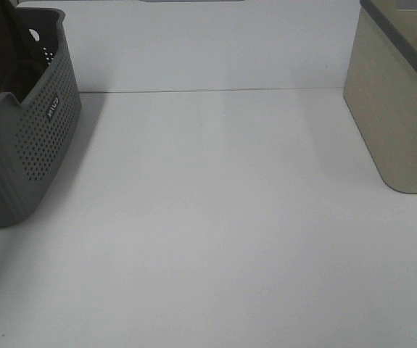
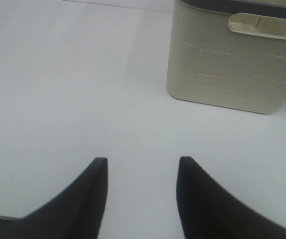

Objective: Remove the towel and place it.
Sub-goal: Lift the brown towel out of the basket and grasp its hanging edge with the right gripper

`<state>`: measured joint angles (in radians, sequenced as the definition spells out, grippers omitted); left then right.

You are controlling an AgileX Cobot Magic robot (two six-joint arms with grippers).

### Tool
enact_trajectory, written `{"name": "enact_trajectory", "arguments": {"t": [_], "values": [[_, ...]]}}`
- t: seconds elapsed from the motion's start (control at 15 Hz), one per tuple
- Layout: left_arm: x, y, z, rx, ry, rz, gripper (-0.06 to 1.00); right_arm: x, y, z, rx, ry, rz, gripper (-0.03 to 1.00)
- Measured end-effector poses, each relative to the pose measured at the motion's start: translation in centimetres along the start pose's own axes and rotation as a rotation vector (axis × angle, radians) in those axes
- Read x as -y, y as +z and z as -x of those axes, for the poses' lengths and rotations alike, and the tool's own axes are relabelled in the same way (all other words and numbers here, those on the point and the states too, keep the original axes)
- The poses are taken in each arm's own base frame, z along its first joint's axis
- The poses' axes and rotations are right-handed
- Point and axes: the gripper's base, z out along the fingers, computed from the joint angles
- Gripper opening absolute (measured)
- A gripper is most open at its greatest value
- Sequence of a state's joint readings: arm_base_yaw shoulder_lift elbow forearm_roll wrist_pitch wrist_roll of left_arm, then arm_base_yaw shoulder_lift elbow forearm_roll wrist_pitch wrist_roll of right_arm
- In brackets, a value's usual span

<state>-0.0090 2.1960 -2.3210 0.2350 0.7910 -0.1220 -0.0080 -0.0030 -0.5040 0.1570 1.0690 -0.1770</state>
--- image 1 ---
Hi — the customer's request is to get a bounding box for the beige plastic basket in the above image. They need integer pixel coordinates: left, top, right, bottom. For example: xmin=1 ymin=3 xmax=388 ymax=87
xmin=343 ymin=1 xmax=417 ymax=194

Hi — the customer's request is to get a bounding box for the grey perforated laundry basket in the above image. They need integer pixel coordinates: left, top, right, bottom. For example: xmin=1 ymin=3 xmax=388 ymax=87
xmin=0 ymin=7 xmax=82 ymax=228

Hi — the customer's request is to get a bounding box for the brown towel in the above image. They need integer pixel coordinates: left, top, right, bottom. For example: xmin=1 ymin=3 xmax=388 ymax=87
xmin=0 ymin=1 xmax=48 ymax=102

